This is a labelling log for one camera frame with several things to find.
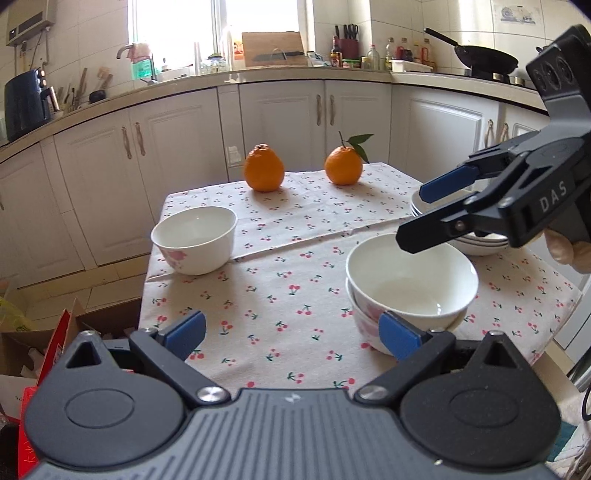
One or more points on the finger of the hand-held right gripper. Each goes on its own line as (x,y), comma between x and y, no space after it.
(448,184)
(443,230)

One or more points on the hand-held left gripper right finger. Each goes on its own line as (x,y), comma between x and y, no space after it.
(399,339)

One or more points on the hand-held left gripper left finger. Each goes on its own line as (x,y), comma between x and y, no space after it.
(187,330)

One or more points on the white floral bowl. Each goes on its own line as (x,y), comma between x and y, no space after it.
(194,240)
(364,323)
(406,281)

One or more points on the person's right hand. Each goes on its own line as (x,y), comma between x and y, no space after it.
(565,251)

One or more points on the brown cardboard box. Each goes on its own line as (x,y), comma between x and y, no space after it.
(111,318)

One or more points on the orange with green leaf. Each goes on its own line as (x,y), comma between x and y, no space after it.
(344,166)

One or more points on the gas stove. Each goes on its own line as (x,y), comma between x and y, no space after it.
(503,78)

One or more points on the cherry-print tablecloth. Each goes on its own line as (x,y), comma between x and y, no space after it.
(286,258)

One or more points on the white tray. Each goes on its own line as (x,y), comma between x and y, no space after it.
(411,66)

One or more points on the black wok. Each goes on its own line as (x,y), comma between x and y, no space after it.
(485,60)

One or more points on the tall clear bottle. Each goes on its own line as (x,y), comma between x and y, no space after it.
(390,50)

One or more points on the clear glass bottle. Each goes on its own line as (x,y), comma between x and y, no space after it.
(373,59)

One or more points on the red carton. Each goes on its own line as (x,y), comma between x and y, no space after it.
(46,369)

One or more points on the red knife block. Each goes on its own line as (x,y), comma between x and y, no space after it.
(348,48)

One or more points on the dark sauce bottle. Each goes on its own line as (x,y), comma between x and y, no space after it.
(336,57)

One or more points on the yellow-green plastic bag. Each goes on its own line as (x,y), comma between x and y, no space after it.
(11,314)

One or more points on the knobbly orange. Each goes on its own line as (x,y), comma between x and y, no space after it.
(263,170)

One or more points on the white socket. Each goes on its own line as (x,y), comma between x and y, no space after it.
(234,156)

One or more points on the white kitchen cabinets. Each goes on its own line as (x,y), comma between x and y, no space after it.
(184,138)

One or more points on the stone kitchen countertop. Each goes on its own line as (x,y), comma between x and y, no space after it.
(277,74)

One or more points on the wooden cutting board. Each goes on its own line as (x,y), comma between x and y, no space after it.
(272,44)

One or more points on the glass jar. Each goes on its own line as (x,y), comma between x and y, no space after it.
(217,62)

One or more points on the wooden spatula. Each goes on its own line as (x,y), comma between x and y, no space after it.
(104,76)

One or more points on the dark blue air fryer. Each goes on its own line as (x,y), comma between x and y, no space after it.
(27,101)

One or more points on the pink cloth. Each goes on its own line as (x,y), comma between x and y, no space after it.
(138,51)

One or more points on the chrome faucet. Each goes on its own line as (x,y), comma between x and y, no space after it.
(119,50)

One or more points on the kitchen window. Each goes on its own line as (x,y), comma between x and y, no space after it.
(184,23)

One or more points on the wall water heater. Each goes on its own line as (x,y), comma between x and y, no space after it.
(30,23)

